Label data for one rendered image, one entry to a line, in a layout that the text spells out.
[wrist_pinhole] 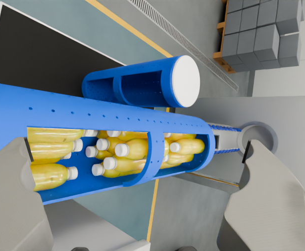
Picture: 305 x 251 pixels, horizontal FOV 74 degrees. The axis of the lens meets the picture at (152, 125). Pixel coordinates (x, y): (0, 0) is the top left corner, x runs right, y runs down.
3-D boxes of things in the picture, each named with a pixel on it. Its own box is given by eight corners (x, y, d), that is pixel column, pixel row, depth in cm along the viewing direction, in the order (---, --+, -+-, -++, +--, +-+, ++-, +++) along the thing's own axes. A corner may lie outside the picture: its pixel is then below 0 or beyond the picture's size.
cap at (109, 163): (112, 154, 66) (107, 154, 65) (117, 162, 64) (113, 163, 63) (107, 163, 68) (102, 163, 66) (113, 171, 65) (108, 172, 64)
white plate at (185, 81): (185, 44, 106) (183, 44, 107) (166, 85, 97) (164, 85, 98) (204, 78, 125) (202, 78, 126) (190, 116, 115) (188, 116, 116)
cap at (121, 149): (118, 149, 64) (114, 150, 63) (124, 140, 63) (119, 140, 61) (124, 158, 62) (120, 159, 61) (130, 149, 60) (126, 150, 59)
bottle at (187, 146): (192, 154, 99) (170, 156, 85) (190, 140, 100) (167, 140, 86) (205, 152, 95) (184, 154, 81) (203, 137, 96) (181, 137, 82)
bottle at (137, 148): (151, 148, 79) (113, 149, 65) (160, 134, 77) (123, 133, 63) (161, 161, 76) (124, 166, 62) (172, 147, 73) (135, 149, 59)
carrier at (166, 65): (92, 64, 164) (74, 92, 155) (183, 43, 107) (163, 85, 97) (115, 86, 184) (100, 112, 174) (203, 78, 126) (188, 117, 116)
